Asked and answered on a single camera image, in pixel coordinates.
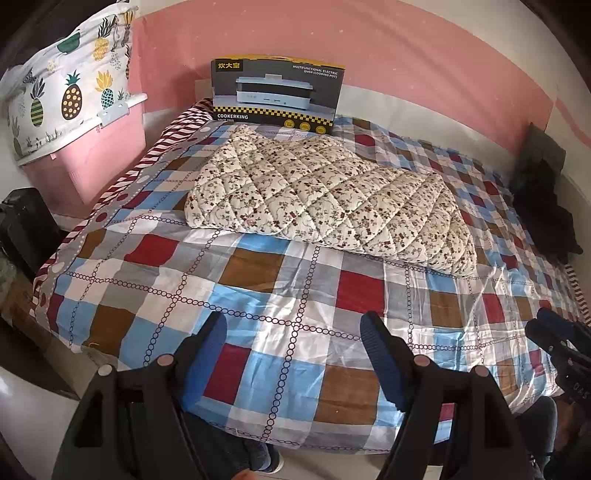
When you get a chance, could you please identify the floral quilted cream garment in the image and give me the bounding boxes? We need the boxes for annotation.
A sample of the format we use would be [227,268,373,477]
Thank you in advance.
[184,125,477,276]

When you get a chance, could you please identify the person's dark trouser legs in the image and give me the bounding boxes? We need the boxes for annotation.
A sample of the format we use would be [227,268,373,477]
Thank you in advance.
[183,412,283,479]

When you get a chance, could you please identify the plaid bed sheet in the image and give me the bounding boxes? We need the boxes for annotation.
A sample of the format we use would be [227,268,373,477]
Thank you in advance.
[32,100,584,454]

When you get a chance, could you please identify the black bag on floor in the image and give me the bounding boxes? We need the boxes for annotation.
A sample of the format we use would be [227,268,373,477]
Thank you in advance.
[1,187,66,281]

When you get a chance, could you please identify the pineapple print storage box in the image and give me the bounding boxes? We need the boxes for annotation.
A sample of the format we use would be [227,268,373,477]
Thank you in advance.
[0,2,150,168]

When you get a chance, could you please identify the black cooker cardboard box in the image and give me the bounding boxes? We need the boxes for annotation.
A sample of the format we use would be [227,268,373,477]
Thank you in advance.
[211,55,345,134]

